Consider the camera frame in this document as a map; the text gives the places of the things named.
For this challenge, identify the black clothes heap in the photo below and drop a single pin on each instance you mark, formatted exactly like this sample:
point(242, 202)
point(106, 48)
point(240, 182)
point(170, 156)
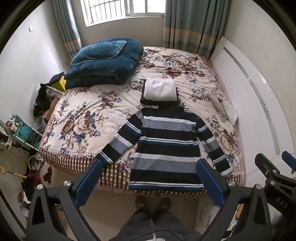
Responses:
point(42, 99)

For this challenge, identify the dark folded garment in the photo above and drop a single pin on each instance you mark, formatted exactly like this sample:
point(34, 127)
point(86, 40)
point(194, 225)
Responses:
point(148, 102)

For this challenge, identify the striped blue knit sweater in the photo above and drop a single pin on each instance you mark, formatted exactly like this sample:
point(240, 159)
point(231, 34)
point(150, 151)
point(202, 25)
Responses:
point(166, 148)

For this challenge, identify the dark blue plush comforter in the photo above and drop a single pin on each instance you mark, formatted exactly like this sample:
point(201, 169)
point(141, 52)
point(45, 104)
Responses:
point(104, 69)

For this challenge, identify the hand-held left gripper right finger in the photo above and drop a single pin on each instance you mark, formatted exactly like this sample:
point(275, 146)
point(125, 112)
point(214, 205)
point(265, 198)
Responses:
point(211, 184)

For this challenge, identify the person's left shoe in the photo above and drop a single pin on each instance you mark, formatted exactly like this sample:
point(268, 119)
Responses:
point(141, 204)

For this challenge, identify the dark cap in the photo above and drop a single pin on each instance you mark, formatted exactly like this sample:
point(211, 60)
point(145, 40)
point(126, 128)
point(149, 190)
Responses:
point(56, 77)

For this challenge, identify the beige crumpled garment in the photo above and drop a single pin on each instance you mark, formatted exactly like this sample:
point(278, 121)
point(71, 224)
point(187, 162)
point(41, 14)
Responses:
point(217, 104)

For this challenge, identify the teal storage rack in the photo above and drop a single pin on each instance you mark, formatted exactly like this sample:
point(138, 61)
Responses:
point(23, 133)

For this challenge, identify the person's right shoe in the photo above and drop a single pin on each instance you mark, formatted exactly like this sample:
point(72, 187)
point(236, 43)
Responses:
point(163, 204)

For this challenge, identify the small red cloth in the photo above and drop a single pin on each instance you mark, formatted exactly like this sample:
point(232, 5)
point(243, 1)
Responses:
point(47, 175)

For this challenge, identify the wide grey-green curtain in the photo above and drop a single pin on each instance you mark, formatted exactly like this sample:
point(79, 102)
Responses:
point(192, 25)

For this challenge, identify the white plastic container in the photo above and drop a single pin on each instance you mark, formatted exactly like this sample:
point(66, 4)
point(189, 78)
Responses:
point(53, 92)

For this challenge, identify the dark blue plush pillow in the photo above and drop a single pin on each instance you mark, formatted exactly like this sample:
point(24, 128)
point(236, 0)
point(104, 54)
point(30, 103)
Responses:
point(99, 52)

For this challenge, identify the person's left leg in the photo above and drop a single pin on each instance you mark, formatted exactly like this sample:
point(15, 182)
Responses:
point(134, 228)

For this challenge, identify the white folded garment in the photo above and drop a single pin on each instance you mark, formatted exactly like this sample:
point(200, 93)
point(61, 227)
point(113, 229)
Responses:
point(159, 89)

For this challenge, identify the white wall switch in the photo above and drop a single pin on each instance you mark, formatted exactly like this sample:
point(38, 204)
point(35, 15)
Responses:
point(31, 29)

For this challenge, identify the dark red cloth heap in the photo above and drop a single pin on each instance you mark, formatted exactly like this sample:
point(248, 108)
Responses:
point(32, 183)

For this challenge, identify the grey plastic bin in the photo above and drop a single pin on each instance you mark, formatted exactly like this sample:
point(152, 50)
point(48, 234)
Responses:
point(39, 124)

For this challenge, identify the yellow box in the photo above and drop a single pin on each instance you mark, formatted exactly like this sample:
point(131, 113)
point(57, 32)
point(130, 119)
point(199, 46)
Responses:
point(60, 83)

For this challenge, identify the person's shoe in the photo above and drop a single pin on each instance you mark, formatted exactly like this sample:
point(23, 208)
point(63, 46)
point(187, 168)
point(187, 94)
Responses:
point(141, 204)
point(163, 204)

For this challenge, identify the golden wooden stick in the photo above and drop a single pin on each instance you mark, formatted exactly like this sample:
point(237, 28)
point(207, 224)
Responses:
point(13, 173)

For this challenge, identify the white crumpled cloth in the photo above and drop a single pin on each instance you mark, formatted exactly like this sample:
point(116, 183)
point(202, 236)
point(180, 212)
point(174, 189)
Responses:
point(231, 112)

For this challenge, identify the white glossy headboard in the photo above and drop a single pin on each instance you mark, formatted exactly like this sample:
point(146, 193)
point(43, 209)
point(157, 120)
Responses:
point(254, 92)

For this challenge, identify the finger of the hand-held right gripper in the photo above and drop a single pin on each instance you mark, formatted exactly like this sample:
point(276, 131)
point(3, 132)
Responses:
point(269, 168)
point(289, 160)

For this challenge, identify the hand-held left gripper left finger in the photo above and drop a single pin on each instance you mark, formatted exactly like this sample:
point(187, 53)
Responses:
point(89, 182)

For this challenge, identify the brown cardboard box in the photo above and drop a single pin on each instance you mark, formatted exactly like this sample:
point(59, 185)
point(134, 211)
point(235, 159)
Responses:
point(50, 110)

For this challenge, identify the narrow grey-green curtain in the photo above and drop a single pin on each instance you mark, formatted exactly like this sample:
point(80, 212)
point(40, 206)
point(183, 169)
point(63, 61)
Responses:
point(66, 25)

